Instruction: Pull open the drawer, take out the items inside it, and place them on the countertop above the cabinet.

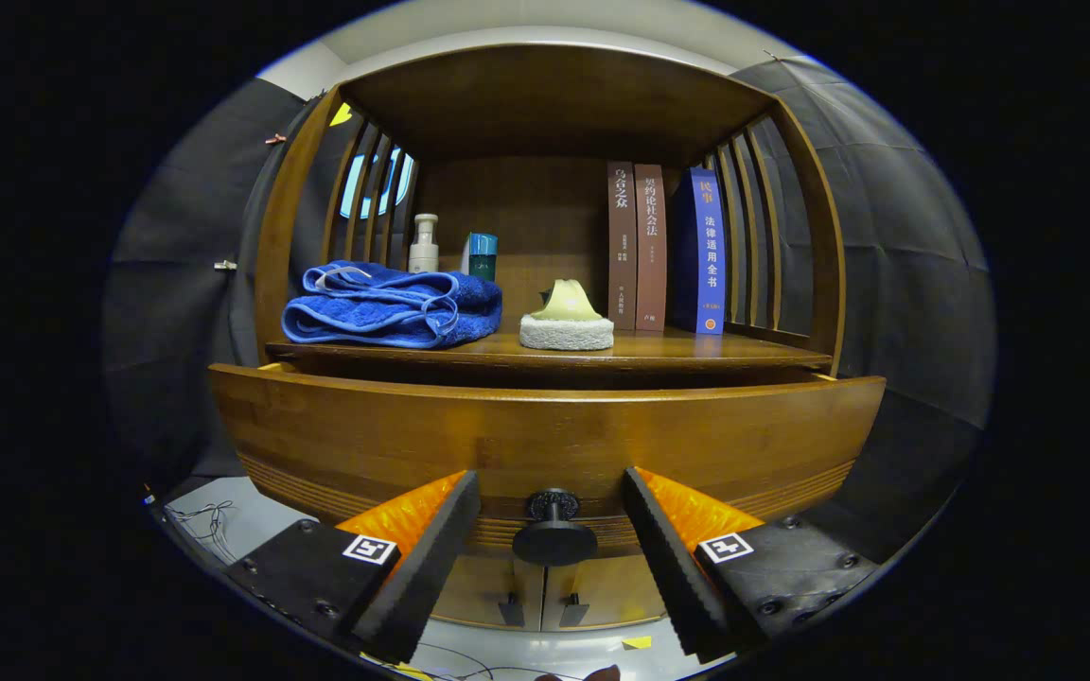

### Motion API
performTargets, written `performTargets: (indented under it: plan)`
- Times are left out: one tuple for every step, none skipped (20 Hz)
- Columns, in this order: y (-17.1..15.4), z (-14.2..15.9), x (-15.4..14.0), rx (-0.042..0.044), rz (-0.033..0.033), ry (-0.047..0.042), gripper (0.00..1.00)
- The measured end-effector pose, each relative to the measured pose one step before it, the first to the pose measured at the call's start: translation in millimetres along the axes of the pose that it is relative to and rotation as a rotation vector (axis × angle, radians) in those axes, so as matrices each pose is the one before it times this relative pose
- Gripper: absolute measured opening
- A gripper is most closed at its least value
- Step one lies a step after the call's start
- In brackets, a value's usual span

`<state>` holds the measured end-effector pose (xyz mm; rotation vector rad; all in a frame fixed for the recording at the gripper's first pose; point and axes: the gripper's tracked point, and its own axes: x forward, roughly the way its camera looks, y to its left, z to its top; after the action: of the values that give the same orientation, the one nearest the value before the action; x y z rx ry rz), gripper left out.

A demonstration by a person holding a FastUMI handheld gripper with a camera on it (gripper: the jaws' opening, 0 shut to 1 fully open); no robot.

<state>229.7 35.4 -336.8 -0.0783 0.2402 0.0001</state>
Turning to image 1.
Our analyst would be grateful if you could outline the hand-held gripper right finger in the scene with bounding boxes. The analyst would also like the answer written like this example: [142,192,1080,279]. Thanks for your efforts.
[623,466,882,663]

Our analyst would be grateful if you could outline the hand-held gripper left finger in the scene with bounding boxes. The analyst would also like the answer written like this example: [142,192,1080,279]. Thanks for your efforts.
[223,470,482,665]

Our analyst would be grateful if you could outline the wooden drawer with black knob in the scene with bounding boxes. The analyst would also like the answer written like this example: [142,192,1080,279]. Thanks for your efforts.
[209,362,887,568]

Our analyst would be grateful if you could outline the green sponge with grey base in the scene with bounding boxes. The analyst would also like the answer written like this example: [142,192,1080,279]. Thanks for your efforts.
[519,279,615,352]

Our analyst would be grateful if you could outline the wooden countertop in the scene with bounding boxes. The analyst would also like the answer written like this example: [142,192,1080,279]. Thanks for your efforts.
[266,326,833,375]

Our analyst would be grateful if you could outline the wooden cabinet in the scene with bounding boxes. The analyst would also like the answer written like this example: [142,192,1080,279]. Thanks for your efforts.
[252,43,847,633]

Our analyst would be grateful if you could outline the blue folded towel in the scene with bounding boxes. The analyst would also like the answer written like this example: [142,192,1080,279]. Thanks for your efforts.
[282,261,504,350]

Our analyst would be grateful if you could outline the blue book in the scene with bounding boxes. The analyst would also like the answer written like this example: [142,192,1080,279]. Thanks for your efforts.
[677,167,728,336]

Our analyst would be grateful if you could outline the white pump bottle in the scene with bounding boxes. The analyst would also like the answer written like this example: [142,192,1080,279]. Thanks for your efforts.
[409,214,440,275]

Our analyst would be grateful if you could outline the reddish brown book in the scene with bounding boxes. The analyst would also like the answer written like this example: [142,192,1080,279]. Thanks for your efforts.
[635,164,669,332]

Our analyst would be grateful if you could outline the clear bottle with blue cap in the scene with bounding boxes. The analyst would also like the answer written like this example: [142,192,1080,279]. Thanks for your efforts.
[466,233,499,282]

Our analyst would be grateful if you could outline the dark brown book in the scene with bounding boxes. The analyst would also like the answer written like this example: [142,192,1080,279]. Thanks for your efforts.
[607,161,639,331]

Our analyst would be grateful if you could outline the tangled thin cables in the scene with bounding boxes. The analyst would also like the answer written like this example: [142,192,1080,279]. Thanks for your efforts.
[167,499,239,565]

